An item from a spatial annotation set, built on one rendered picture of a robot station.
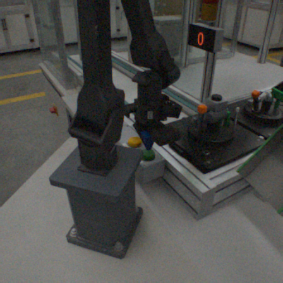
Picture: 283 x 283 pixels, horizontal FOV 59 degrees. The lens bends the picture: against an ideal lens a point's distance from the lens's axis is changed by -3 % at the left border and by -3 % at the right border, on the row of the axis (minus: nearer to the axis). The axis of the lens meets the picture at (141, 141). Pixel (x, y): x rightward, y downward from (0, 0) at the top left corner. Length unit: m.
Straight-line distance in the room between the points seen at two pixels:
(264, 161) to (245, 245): 0.20
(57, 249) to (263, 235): 0.49
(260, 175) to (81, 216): 0.40
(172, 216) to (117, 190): 0.26
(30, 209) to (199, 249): 0.45
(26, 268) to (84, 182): 0.25
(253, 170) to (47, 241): 0.51
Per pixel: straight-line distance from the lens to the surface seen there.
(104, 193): 0.47
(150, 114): 0.61
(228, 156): 0.73
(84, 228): 0.60
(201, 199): 0.64
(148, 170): 0.69
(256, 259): 0.67
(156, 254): 0.63
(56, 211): 0.73
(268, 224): 0.74
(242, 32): 6.33
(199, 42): 0.92
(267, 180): 0.62
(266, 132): 0.88
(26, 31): 5.86
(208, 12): 0.89
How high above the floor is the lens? 1.39
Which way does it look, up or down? 34 degrees down
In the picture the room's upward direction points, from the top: straight up
